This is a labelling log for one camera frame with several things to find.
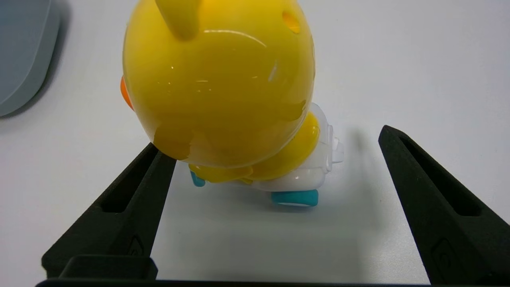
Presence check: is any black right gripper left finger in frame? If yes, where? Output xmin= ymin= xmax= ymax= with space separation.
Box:
xmin=41 ymin=142 xmax=177 ymax=280

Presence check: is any grey-blue square dish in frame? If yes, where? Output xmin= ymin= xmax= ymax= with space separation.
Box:
xmin=0 ymin=0 xmax=61 ymax=118

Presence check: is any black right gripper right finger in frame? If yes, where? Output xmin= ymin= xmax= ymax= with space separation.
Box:
xmin=378 ymin=125 xmax=510 ymax=285

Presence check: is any yellow duck scooter toy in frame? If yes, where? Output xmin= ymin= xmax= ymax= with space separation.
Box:
xmin=121 ymin=0 xmax=344 ymax=208

